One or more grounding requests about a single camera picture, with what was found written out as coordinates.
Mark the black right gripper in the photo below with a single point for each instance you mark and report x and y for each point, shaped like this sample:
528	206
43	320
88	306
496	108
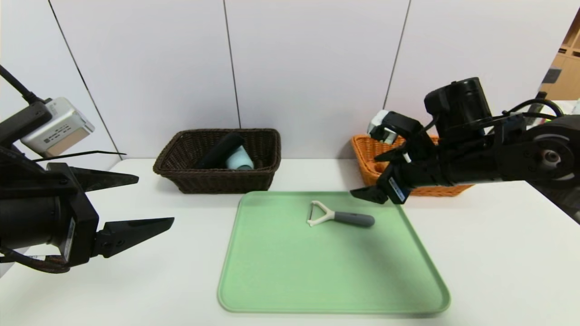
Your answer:
396	187

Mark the orange wicker basket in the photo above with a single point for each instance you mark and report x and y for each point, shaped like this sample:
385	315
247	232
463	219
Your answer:
367	154

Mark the black glasses case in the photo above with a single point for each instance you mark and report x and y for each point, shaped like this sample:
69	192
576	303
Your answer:
219	151

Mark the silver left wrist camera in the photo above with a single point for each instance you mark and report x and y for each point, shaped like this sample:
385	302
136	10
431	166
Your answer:
59	129

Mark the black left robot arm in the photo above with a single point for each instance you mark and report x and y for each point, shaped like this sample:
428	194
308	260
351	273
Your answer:
27	222

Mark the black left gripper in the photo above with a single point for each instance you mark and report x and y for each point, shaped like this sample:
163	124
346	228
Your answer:
78	217

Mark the light green plastic tray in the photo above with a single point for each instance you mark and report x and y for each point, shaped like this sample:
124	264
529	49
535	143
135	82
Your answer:
340	271

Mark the blue-grey plastic cup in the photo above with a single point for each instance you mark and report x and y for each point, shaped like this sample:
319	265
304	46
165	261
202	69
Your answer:
240	160

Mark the dark green box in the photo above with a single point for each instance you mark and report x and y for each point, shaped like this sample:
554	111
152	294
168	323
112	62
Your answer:
540	96

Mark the dark brown wicker basket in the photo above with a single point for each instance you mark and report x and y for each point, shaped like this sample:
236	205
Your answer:
253	181

